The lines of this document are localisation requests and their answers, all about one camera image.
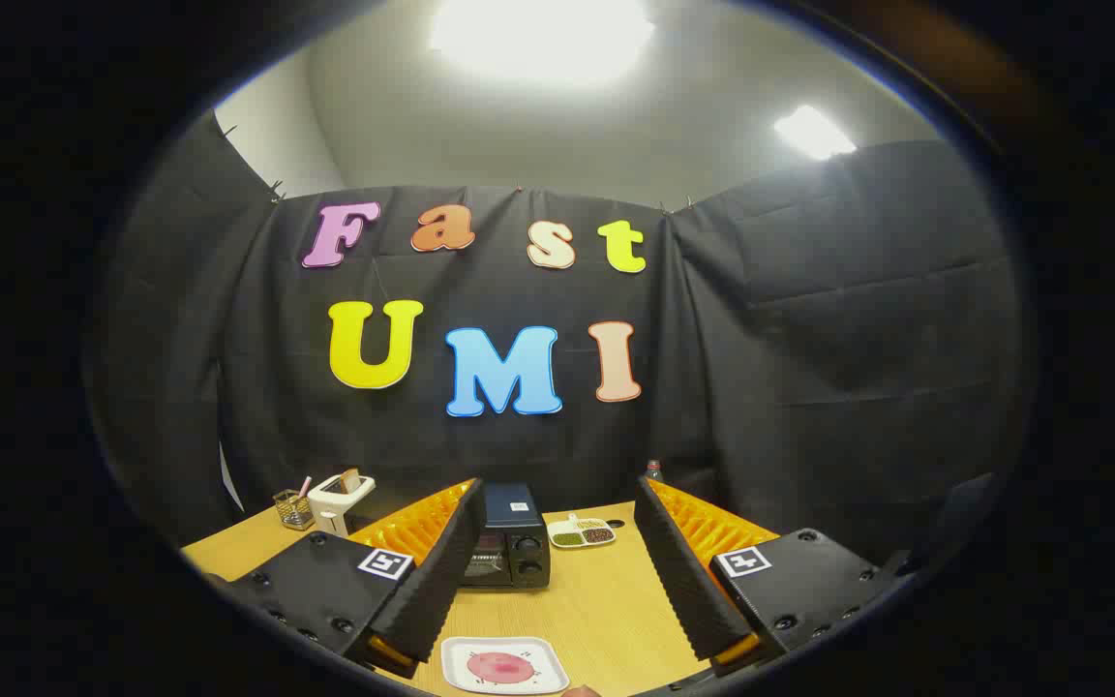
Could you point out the large ceiling light panel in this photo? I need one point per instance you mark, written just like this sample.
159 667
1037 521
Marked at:
543 39

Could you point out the black toaster oven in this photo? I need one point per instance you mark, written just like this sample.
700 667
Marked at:
517 547

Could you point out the white bread toaster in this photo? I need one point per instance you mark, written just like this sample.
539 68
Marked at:
333 508

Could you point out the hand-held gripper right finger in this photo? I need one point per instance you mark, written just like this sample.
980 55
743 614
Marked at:
678 581

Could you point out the pink ham slice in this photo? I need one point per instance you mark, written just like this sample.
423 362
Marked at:
499 667

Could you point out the white square plate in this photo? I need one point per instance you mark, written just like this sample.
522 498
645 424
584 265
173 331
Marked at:
456 651

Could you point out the clear plastic water bottle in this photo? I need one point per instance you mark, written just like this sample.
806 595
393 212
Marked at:
654 471

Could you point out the toasted bread slice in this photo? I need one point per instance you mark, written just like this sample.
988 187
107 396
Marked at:
350 480

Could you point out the white divided dish with beans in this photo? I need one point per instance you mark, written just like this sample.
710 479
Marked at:
581 533

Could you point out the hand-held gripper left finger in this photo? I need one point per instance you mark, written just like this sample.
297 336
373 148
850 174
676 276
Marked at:
441 571

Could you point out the small ceiling light panel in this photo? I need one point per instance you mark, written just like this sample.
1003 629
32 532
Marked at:
812 133

